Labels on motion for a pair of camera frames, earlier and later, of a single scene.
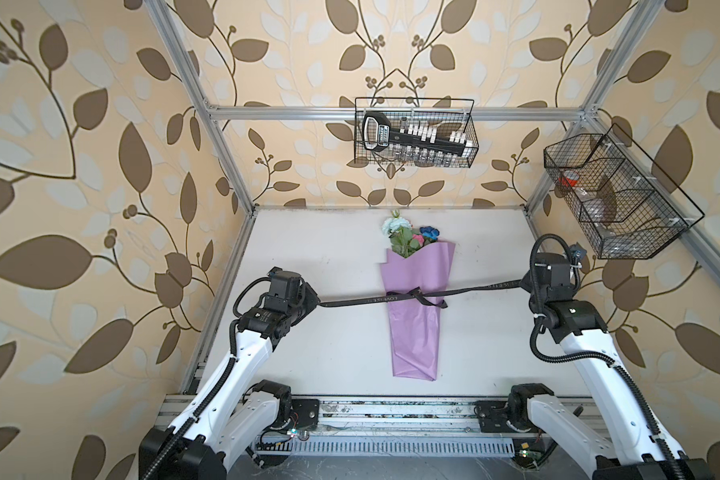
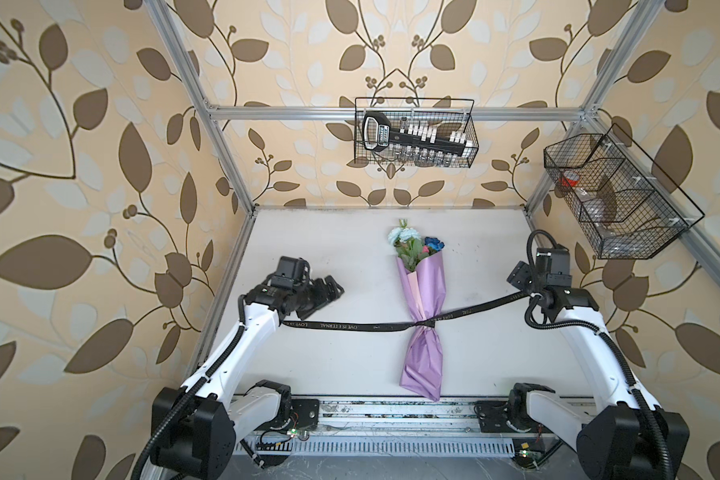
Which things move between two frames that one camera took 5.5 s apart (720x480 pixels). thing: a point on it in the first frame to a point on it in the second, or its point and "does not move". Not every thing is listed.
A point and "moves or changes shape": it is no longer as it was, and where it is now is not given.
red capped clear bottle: x=587 y=201 does not move
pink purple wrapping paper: x=415 y=328 moves or changes shape
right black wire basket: x=627 y=205 does not move
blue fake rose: x=429 y=231 to x=434 y=242
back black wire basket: x=416 y=138 does not move
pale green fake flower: x=395 y=223 to x=403 y=233
